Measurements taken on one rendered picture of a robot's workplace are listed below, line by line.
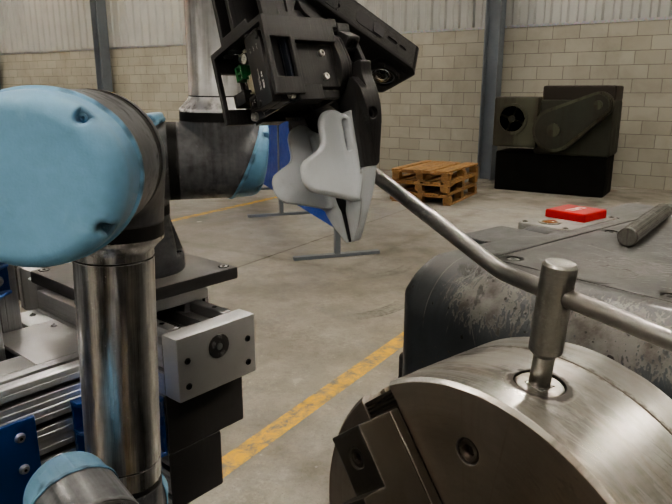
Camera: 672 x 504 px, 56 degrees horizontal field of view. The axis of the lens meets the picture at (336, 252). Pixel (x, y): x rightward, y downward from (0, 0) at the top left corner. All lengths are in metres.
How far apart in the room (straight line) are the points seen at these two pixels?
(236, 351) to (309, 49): 0.56
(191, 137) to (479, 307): 0.50
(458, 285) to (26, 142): 0.41
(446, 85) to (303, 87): 10.90
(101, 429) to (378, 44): 0.44
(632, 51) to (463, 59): 2.60
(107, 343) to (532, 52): 10.41
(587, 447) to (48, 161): 0.37
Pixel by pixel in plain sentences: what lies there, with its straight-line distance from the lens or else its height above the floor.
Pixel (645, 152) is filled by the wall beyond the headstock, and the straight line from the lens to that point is 10.52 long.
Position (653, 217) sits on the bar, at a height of 1.27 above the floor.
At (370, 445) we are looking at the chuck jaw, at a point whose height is 1.18.
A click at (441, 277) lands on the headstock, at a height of 1.24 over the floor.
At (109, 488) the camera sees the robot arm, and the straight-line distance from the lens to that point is 0.58.
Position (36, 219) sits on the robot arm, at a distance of 0.44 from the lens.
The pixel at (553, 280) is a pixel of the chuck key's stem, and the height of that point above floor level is 1.31.
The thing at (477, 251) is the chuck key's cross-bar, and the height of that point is 1.32.
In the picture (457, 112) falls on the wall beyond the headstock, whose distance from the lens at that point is 11.23.
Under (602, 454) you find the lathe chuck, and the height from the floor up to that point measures 1.22.
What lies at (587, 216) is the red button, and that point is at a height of 1.26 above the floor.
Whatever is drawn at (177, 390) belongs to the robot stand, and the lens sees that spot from 0.87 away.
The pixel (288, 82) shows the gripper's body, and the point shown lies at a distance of 0.41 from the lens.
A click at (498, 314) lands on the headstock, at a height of 1.22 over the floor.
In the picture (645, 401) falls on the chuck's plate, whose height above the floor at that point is 1.22.
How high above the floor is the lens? 1.43
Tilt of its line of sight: 14 degrees down
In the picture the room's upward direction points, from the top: straight up
